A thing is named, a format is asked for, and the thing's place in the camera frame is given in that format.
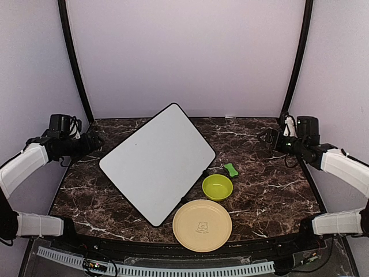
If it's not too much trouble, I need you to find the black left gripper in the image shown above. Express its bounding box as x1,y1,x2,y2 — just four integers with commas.
60,130,104,163

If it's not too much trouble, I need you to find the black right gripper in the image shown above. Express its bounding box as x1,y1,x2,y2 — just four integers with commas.
258,128,307,156

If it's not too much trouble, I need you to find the green bone-shaped eraser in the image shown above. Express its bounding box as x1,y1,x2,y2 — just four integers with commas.
224,163,239,178

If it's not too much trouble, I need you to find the white whiteboard with black frame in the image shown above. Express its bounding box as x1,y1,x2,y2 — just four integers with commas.
99,103,216,227

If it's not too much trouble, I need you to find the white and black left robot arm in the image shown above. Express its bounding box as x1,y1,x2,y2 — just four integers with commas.
1,114,104,252

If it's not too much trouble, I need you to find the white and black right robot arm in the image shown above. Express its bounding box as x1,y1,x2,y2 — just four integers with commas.
257,113,368,250

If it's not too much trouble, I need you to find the green bowl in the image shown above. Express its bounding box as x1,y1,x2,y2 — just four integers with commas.
202,174,234,201

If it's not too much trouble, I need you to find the beige round plate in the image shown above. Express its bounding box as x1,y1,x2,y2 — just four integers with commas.
172,200,232,253

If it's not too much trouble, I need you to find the right wrist camera with cables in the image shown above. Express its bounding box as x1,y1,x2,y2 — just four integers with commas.
280,112,298,137

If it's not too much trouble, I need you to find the wrist camera with cables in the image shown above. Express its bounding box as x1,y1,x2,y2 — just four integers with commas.
67,116,82,139
280,112,298,137

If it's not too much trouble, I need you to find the left wrist camera with cables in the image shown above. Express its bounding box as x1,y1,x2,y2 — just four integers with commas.
67,116,82,139

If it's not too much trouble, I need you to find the black curved front rail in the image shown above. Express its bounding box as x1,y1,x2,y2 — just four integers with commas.
48,212,344,262

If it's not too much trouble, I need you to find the white slotted cable duct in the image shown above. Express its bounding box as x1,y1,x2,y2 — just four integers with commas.
36,246,275,276

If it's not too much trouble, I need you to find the black right corner post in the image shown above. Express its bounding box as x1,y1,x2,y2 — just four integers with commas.
280,0,314,116

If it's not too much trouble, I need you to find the black corner post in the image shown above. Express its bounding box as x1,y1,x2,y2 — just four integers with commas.
57,0,95,124
280,0,314,116

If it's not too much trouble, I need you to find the black left corner post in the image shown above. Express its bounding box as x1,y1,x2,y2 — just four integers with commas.
57,0,95,124

